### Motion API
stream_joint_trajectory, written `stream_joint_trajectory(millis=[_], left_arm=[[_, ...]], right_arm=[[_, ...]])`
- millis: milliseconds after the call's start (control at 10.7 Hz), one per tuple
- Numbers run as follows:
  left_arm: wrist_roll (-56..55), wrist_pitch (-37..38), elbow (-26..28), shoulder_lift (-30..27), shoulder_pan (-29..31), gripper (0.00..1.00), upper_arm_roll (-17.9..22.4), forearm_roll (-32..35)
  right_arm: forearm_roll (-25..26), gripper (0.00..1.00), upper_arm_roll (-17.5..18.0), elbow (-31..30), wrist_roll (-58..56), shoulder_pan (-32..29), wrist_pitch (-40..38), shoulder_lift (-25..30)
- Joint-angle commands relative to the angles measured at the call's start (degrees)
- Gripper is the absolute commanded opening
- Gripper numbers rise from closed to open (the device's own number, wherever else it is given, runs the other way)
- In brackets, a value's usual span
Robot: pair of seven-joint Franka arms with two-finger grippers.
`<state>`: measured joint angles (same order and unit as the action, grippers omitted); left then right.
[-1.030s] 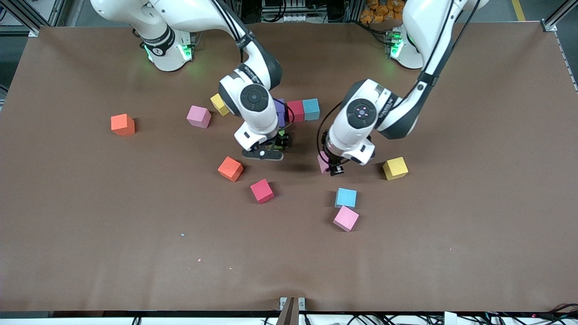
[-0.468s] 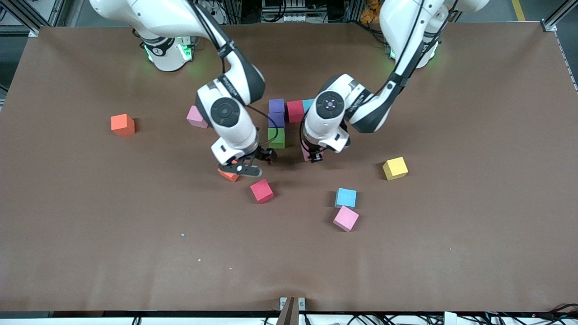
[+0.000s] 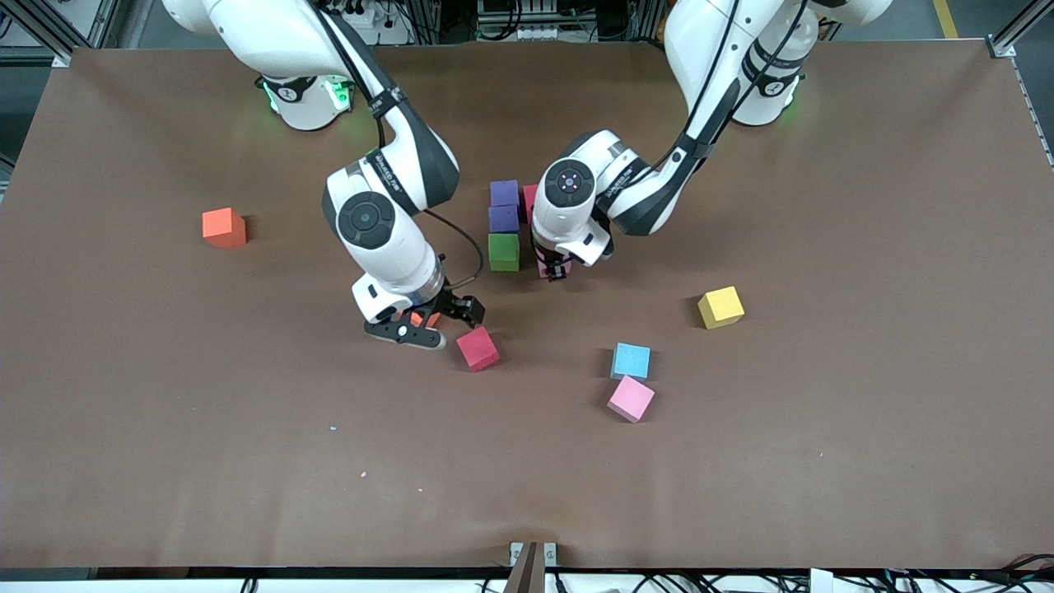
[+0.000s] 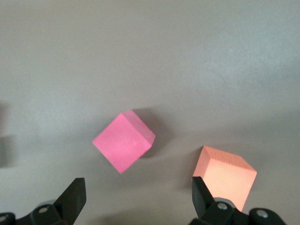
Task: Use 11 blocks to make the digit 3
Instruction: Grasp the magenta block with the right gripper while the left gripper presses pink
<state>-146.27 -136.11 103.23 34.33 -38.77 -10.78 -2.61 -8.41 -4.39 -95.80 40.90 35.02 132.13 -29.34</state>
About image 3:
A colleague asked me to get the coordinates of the blue foam cube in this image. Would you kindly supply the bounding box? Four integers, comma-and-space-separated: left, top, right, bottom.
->
610, 342, 652, 381

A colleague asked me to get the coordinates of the aluminium frame profile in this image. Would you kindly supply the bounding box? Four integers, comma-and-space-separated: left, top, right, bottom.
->
988, 0, 1054, 58
0, 0, 124, 68

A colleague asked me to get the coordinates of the yellow foam cube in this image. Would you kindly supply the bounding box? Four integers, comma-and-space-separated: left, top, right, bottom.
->
697, 286, 746, 330

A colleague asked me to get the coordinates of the green foam cube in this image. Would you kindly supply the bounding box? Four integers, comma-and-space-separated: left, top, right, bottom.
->
487, 232, 522, 273

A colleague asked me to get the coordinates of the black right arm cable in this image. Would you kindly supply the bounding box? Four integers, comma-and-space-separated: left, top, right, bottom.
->
313, 0, 485, 291

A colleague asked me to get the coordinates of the aluminium table edge rail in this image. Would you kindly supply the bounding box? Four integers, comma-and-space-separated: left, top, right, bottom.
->
1011, 56, 1054, 170

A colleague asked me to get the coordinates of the white equipment box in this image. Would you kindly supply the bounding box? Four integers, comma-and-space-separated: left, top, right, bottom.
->
478, 0, 595, 42

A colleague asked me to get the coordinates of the white power strip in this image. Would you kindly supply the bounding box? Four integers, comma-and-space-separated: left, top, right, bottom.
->
342, 0, 413, 47

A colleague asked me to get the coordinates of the brown table mat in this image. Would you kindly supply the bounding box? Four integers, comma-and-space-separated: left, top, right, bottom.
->
0, 37, 1054, 572

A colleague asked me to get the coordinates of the grey metal bracket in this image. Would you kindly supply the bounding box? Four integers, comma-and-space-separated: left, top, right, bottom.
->
509, 541, 559, 569

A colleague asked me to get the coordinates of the dark camera mount post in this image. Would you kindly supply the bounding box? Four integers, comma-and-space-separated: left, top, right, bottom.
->
503, 541, 547, 593

